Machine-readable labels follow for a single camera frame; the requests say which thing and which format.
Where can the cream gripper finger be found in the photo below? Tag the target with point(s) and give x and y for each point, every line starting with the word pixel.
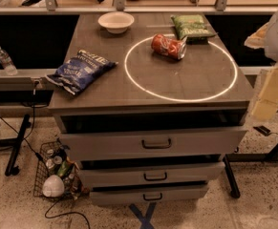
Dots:
pixel 257 39
pixel 266 105

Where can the red coke can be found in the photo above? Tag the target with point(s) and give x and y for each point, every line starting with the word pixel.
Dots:
pixel 166 46

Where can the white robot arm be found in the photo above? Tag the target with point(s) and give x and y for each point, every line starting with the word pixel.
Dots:
pixel 266 38

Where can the black power adapter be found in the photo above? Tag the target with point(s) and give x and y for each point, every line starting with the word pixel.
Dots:
pixel 263 130

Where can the green chip bag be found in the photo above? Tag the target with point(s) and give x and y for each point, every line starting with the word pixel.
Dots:
pixel 191 27

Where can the black table leg right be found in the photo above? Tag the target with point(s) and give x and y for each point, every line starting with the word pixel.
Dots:
pixel 235 193

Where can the black table leg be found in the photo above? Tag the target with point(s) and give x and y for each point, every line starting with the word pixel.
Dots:
pixel 235 193
pixel 11 169

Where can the grey drawer cabinet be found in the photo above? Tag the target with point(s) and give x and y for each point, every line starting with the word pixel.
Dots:
pixel 150 92

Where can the white bowl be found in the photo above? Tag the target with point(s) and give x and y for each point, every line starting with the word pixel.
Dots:
pixel 116 22

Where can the middle drawer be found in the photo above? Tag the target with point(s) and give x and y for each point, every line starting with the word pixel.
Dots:
pixel 150 175

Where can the drawer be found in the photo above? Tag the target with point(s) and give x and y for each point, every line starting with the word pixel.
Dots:
pixel 145 144
pixel 149 194
pixel 150 175

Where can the blue chip bag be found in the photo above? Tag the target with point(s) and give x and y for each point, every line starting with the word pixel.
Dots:
pixel 79 72

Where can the blue tape cross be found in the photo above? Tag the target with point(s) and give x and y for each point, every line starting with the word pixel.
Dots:
pixel 144 219

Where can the top drawer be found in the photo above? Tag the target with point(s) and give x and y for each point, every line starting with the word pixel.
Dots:
pixel 145 144

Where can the bottom drawer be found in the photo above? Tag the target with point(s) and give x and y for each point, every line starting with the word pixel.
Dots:
pixel 149 194

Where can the white round object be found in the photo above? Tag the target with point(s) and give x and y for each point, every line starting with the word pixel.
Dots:
pixel 53 187

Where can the clear water bottle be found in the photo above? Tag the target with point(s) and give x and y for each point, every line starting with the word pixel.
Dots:
pixel 6 63

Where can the grey side shelf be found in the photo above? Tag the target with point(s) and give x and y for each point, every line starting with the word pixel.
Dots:
pixel 24 80

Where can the black table leg left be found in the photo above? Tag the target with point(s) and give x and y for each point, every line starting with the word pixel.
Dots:
pixel 11 169

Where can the black wire basket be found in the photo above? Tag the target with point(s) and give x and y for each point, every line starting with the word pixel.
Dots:
pixel 55 161

